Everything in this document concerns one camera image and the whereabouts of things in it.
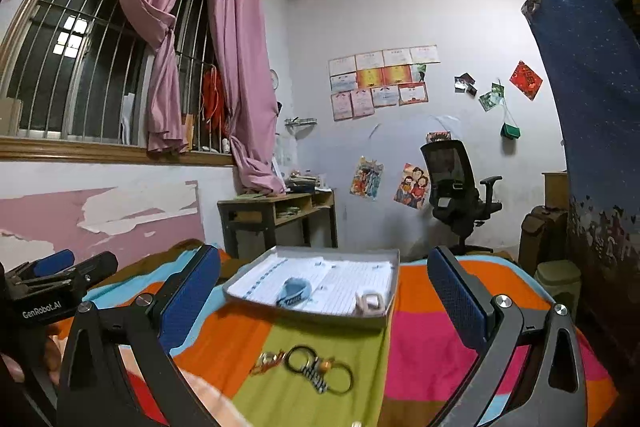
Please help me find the black hair tie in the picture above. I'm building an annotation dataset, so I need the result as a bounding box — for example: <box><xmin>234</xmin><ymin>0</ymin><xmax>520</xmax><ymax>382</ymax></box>
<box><xmin>284</xmin><ymin>345</ymin><xmax>321</xmax><ymax>375</ymax></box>

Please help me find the left hand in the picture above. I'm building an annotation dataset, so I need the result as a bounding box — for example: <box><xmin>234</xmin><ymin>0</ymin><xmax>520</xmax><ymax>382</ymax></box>
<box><xmin>0</xmin><ymin>323</ymin><xmax>68</xmax><ymax>388</ymax></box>

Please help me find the green plastic stool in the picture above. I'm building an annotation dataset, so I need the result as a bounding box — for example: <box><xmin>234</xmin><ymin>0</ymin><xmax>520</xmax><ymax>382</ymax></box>
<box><xmin>535</xmin><ymin>260</ymin><xmax>582</xmax><ymax>317</ymax></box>

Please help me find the wooden desk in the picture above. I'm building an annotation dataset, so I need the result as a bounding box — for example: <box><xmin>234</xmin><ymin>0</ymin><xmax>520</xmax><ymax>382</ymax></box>
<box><xmin>217</xmin><ymin>190</ymin><xmax>338</xmax><ymax>259</ymax></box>

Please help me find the colourful striped blanket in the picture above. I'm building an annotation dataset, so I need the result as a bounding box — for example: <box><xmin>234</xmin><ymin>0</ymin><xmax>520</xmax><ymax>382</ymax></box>
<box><xmin>46</xmin><ymin>238</ymin><xmax>622</xmax><ymax>427</ymax></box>

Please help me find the brown bag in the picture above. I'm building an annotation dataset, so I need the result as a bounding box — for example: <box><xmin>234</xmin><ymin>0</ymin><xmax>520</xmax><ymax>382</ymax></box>
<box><xmin>518</xmin><ymin>206</ymin><xmax>568</xmax><ymax>275</ymax></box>

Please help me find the barred window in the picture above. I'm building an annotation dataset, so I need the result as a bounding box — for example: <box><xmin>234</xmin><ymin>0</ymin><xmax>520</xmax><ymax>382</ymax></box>
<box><xmin>1</xmin><ymin>0</ymin><xmax>232</xmax><ymax>167</ymax></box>

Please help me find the light blue watch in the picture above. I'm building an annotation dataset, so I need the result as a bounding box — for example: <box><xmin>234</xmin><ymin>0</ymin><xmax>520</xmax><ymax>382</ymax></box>
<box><xmin>276</xmin><ymin>277</ymin><xmax>312</xmax><ymax>309</ymax></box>

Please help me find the black office chair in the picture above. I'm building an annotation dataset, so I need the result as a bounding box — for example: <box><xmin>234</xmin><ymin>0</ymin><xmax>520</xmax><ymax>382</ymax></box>
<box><xmin>421</xmin><ymin>140</ymin><xmax>502</xmax><ymax>256</ymax></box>

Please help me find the grey shallow cardboard tray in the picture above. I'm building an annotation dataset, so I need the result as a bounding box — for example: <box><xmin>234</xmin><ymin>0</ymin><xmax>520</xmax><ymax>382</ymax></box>
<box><xmin>224</xmin><ymin>246</ymin><xmax>400</xmax><ymax>329</ymax></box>

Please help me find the family cartoon poster right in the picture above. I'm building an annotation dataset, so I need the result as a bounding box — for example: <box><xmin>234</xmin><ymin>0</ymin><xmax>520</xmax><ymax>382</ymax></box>
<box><xmin>394</xmin><ymin>164</ymin><xmax>430</xmax><ymax>210</ymax></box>

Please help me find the green hanging pouch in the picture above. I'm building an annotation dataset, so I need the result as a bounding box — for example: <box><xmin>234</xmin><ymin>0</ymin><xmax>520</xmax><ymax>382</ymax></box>
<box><xmin>500</xmin><ymin>122</ymin><xmax>522</xmax><ymax>140</ymax></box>

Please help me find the cartoon poster left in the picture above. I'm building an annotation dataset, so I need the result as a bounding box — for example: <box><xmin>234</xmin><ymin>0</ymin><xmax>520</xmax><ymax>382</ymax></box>
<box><xmin>349</xmin><ymin>157</ymin><xmax>384</xmax><ymax>199</ymax></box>

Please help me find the pink curtain right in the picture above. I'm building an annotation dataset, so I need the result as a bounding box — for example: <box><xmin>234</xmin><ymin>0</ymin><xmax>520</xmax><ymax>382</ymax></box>
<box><xmin>207</xmin><ymin>0</ymin><xmax>285</xmax><ymax>195</ymax></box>

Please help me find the blue starry hanging cloth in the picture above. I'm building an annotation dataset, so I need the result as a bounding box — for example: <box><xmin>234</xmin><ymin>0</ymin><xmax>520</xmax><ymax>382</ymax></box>
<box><xmin>523</xmin><ymin>0</ymin><xmax>639</xmax><ymax>361</ymax></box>

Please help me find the wall certificates cluster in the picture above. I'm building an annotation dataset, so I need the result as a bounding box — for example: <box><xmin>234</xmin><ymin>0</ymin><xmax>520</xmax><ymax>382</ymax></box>
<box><xmin>329</xmin><ymin>44</ymin><xmax>440</xmax><ymax>122</ymax></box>

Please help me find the red diamond wall paper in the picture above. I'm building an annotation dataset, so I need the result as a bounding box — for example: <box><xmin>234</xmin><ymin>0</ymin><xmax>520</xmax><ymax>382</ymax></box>
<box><xmin>510</xmin><ymin>61</ymin><xmax>542</xmax><ymax>101</ymax></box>

